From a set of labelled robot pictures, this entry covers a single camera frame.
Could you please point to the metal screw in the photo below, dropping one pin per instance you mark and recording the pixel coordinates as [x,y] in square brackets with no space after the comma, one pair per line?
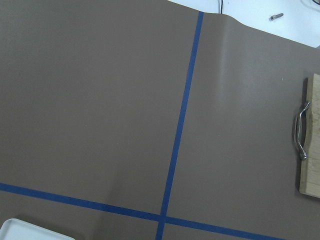
[276,16]

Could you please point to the bamboo cutting board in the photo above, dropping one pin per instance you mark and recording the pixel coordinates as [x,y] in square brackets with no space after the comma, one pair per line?
[307,138]

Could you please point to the white rectangular tray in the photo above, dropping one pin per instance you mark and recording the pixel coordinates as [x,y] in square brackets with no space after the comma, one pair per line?
[16,229]

